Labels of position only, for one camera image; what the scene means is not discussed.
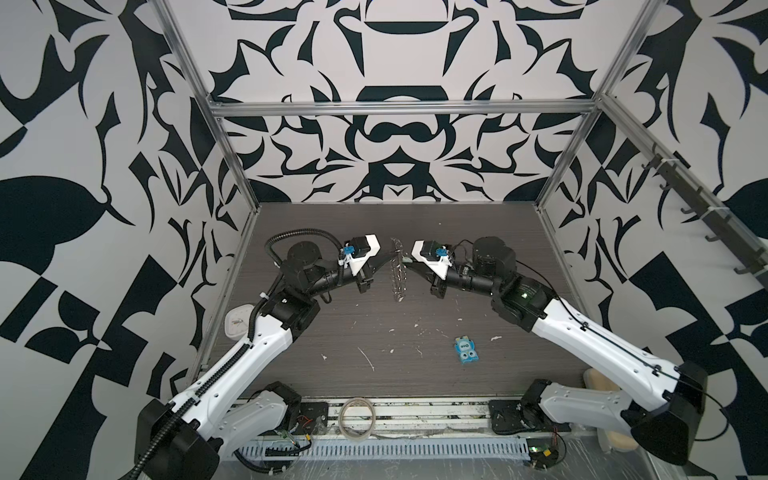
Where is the white perforated cable duct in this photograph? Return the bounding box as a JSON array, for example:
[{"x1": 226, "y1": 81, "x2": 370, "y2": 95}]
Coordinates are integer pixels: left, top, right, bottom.
[{"x1": 239, "y1": 438, "x2": 530, "y2": 461}]

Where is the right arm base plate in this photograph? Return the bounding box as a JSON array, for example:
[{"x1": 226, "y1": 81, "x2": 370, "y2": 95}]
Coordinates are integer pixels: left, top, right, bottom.
[{"x1": 488, "y1": 400, "x2": 571, "y2": 435}]

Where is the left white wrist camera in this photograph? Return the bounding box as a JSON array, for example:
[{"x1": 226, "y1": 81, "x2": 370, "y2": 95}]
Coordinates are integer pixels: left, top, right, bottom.
[{"x1": 338, "y1": 234, "x2": 380, "y2": 276}]

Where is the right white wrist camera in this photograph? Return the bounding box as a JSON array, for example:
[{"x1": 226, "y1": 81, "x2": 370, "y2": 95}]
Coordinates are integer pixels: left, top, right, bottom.
[{"x1": 411, "y1": 240, "x2": 453, "y2": 280}]

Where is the black wall hook rail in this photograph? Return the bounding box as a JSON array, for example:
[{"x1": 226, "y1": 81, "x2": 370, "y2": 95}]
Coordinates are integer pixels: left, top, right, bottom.
[{"x1": 640, "y1": 143, "x2": 767, "y2": 289}]

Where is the white round device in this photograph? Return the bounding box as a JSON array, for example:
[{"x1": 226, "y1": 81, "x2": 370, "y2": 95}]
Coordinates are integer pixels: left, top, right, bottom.
[{"x1": 224, "y1": 304, "x2": 254, "y2": 341}]

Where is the clear tape roll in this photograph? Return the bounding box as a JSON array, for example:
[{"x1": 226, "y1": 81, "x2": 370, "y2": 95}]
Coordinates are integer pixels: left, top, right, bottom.
[{"x1": 337, "y1": 397, "x2": 377, "y2": 442}]

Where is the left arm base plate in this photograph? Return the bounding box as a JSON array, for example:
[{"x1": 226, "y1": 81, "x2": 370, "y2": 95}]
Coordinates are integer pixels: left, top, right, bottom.
[{"x1": 278, "y1": 401, "x2": 329, "y2": 436}]

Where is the small green circuit board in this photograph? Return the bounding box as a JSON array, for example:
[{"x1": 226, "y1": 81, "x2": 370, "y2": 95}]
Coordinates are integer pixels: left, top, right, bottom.
[{"x1": 527, "y1": 438, "x2": 567, "y2": 470}]

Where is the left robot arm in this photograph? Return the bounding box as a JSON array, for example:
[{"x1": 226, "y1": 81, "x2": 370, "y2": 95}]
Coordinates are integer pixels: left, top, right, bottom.
[{"x1": 125, "y1": 228, "x2": 400, "y2": 479}]

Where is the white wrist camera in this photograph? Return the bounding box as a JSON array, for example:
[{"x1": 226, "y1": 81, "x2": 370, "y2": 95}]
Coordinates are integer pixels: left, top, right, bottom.
[
  {"x1": 338, "y1": 234, "x2": 380, "y2": 276},
  {"x1": 411, "y1": 240, "x2": 453, "y2": 280}
]

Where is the blue owl keychain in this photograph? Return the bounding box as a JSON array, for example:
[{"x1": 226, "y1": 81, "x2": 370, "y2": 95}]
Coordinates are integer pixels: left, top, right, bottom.
[{"x1": 454, "y1": 335, "x2": 479, "y2": 365}]

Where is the aluminium frame crossbar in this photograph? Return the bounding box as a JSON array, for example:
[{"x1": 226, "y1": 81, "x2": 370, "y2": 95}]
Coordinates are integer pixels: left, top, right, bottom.
[{"x1": 209, "y1": 99, "x2": 595, "y2": 118}]

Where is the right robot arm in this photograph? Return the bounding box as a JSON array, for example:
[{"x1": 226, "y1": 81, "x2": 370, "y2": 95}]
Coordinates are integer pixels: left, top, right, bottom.
[{"x1": 408, "y1": 236, "x2": 707, "y2": 466}]

